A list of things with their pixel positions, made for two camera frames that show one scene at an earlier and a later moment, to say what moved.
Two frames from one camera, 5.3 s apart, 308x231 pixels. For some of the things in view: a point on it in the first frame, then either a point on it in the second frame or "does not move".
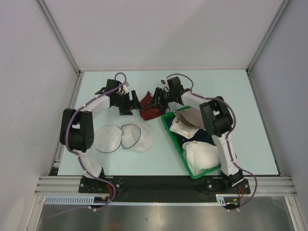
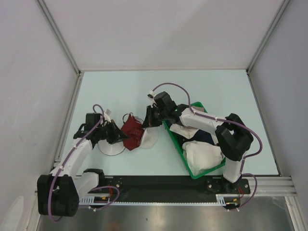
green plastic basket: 206,172 does not move
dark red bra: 148,113 → 134,129
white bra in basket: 200,156 does not move
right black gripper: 160,105 → 149,121
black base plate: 162,186 does not move
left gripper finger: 135,102 → 118,134
